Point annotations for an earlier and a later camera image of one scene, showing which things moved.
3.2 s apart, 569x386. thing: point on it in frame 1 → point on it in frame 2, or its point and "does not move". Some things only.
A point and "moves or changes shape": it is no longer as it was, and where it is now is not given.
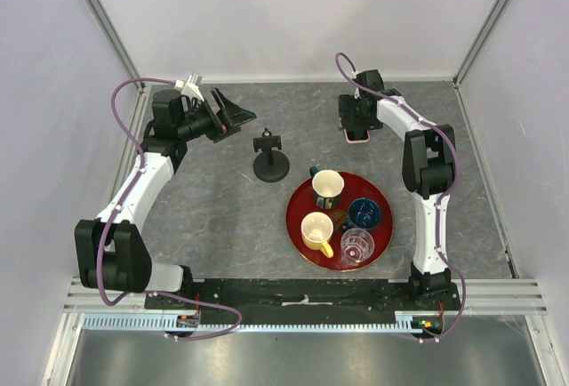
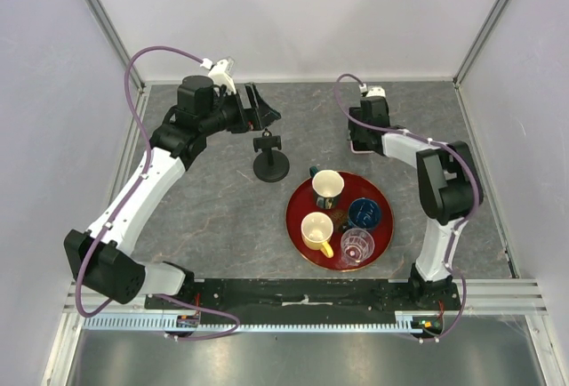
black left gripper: x=227 y=118 → x=252 y=119
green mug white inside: x=327 y=184 does not move
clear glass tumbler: x=357 y=245 does not move
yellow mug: x=316 y=231 does not move
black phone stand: x=269 y=164 does not move
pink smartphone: x=356 y=135 moves or changes shape
